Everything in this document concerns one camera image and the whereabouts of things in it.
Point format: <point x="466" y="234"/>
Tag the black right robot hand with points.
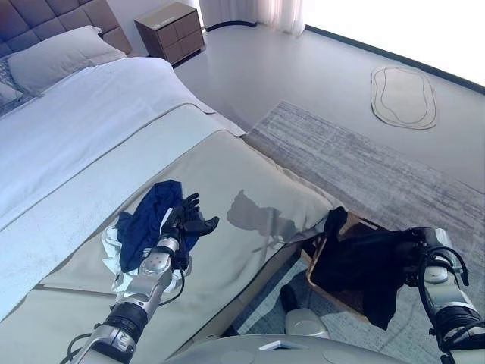
<point x="428" y="239"/>

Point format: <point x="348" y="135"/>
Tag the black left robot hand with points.
<point x="187" y="221"/>

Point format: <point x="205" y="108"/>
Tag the navy blue garment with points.
<point x="144" y="227"/>

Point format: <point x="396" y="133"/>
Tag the black garment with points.
<point x="360" y="265"/>

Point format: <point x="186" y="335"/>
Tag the white garment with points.
<point x="110" y="250"/>

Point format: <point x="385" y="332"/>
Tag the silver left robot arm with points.
<point x="148" y="280"/>

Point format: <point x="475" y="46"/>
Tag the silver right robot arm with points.
<point x="451" y="299"/>

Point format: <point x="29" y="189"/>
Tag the beige bed cover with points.
<point x="235" y="174"/>

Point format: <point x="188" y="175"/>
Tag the brown wicker basket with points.
<point x="360" y="221"/>

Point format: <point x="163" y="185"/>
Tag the large grey area rug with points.
<point x="360" y="159"/>

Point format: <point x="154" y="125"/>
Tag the grey robot torso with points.
<point x="246" y="350"/>

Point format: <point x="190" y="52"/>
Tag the small oval beige rug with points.
<point x="403" y="96"/>

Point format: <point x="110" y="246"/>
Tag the white duvet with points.
<point x="83" y="121"/>

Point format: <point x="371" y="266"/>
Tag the silver right robot leg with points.
<point x="303" y="322"/>

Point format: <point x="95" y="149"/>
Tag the brown wooden nightstand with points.
<point x="170" y="32"/>

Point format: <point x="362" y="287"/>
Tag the white pillow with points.
<point x="60" y="57"/>

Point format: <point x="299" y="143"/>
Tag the grey patterned cushion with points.
<point x="7" y="87"/>

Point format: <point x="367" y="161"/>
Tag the brown tufted headboard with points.
<point x="57" y="13"/>

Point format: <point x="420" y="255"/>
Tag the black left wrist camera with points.
<point x="182" y="261"/>

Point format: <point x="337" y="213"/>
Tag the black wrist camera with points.
<point x="182" y="261"/>
<point x="411" y="276"/>

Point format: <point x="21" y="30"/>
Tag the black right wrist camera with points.
<point x="411" y="276"/>

